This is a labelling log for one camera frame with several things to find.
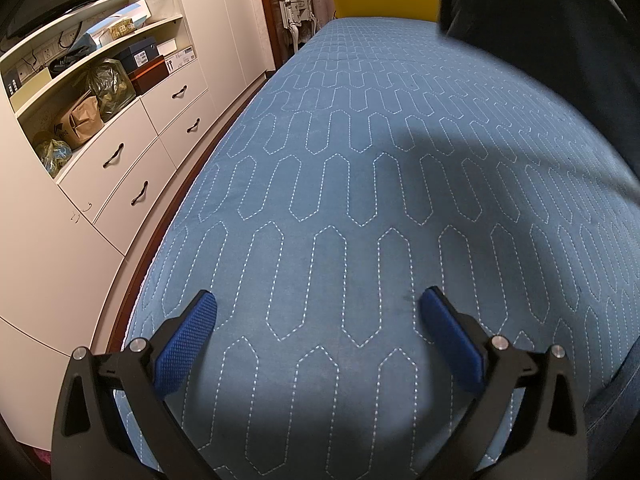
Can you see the white wall cabinet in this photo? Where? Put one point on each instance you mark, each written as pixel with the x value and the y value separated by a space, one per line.
pixel 225 20

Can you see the teal plastic bag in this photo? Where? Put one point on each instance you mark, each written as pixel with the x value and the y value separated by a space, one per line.
pixel 54 157

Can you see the red-brown box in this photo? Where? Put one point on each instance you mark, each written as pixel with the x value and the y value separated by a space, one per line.
pixel 149 75

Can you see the dark blue box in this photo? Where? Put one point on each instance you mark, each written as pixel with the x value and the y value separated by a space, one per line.
pixel 137 52

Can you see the blue and white flat box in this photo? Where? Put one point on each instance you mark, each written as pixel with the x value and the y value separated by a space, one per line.
pixel 120 20

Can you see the silver ornate side table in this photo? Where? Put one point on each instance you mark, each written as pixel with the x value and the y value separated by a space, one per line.
pixel 295 10

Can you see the brown paper bag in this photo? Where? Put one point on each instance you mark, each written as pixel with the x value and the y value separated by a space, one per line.
pixel 80 122

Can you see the white printed box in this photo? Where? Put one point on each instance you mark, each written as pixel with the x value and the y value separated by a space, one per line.
pixel 177 57

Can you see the small pale box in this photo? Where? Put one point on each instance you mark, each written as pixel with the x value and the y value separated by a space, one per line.
pixel 25 82

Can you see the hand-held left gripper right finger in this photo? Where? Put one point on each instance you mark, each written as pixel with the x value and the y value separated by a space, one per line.
pixel 450 340

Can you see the dark wooden window frame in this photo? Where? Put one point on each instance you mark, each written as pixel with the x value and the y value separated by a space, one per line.
pixel 265 0

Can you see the blue quilted bed cover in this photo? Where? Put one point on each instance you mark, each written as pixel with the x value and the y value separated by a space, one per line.
pixel 350 185

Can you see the person's dark clothing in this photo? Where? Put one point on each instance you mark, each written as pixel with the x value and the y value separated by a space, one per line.
pixel 550 35

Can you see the black pouch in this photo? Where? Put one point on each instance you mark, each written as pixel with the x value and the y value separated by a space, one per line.
pixel 70 60

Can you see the clear plastic bag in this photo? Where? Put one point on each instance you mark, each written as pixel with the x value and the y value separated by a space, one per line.
pixel 110 87

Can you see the person's blue trouser leg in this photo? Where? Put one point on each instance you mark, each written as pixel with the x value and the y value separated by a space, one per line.
pixel 620 410

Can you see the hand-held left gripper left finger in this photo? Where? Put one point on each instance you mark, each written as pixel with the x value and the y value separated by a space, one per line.
pixel 182 345

